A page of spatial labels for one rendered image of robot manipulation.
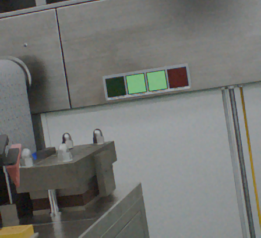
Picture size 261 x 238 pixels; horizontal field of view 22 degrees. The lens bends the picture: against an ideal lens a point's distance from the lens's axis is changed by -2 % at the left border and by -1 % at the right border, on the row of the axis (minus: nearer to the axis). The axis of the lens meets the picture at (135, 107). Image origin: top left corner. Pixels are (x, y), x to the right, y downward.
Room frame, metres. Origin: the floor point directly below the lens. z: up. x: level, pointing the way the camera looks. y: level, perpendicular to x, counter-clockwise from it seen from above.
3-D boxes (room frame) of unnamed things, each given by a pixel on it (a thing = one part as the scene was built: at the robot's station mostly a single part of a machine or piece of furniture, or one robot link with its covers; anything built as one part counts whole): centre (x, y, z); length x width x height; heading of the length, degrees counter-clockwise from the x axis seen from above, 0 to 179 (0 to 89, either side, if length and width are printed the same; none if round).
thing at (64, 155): (1.68, 0.19, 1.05); 0.04 x 0.04 x 0.04
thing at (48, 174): (1.85, 0.20, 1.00); 0.40 x 0.16 x 0.06; 167
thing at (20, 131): (1.83, 0.33, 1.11); 0.23 x 0.01 x 0.18; 167
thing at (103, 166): (1.84, 0.11, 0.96); 0.10 x 0.03 x 0.11; 167
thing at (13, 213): (1.84, 0.32, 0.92); 0.28 x 0.04 x 0.04; 167
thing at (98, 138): (1.99, 0.12, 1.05); 0.04 x 0.04 x 0.04
